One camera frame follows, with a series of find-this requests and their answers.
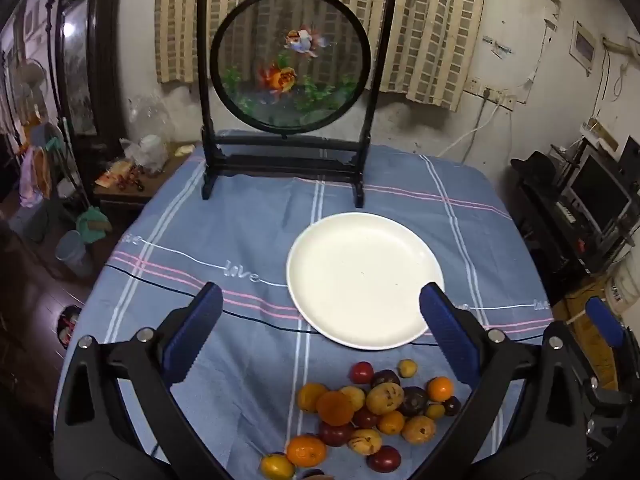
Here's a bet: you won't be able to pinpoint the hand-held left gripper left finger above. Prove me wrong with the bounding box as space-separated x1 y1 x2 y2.
52 282 236 480

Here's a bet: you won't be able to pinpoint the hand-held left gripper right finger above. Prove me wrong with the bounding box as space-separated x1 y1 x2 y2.
410 282 591 480

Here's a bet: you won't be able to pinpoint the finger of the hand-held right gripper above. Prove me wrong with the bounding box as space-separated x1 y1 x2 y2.
586 296 628 357

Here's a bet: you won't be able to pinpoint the orange mandarin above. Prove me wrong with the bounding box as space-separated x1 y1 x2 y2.
286 435 328 468
377 410 406 436
316 391 356 426
426 376 455 403

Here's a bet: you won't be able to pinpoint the large dark water chestnut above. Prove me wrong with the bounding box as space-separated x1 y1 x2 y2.
397 386 430 417

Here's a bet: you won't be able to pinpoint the small dark water chestnut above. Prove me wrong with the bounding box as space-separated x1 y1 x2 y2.
371 369 402 389

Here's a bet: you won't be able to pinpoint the spotted yellow fruit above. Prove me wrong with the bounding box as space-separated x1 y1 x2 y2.
401 415 437 445
365 383 405 416
347 428 383 456

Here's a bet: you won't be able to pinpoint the white plate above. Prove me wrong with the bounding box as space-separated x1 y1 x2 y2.
286 212 446 351

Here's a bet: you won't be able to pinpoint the pale yellow round fruit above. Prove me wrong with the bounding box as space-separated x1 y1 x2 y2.
340 385 367 411

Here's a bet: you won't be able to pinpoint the yellow-orange kumquat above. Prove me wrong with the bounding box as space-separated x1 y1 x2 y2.
298 383 330 413

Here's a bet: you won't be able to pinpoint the green-yellow citrus fruit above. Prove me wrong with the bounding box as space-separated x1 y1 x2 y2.
259 452 296 480

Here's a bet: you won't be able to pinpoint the cardboard box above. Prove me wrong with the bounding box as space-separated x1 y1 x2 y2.
562 280 623 391

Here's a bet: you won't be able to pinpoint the blue striped tablecloth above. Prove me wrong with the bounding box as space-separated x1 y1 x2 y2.
52 141 557 480

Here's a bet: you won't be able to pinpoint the black monitor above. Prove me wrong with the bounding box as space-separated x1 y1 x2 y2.
567 152 633 233

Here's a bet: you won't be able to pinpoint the grey bucket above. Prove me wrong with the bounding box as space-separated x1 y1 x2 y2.
55 230 95 279

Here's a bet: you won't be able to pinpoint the wooden side table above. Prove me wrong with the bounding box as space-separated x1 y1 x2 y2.
92 142 198 221

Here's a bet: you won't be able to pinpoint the clear plastic bags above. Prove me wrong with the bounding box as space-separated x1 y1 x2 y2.
120 95 170 177

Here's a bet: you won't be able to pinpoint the round goldfish screen black stand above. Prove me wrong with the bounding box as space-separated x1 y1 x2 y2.
196 0 399 209

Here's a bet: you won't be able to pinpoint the dark wooden cabinet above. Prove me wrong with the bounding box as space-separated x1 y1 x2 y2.
52 0 128 196

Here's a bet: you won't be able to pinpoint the beige checked curtain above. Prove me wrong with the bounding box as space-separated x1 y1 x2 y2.
154 0 490 112

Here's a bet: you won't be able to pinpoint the standing fan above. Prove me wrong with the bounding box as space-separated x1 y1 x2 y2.
12 57 48 111

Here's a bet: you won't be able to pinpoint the white power cable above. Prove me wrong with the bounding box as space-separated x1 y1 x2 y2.
434 95 503 161

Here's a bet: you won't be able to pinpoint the wall power sockets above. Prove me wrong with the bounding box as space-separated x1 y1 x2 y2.
464 79 517 111

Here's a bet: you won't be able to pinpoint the white wall electrical box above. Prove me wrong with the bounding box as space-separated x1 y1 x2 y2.
570 21 597 73

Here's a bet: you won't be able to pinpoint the wall tape strips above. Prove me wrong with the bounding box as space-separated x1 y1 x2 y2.
481 36 515 58

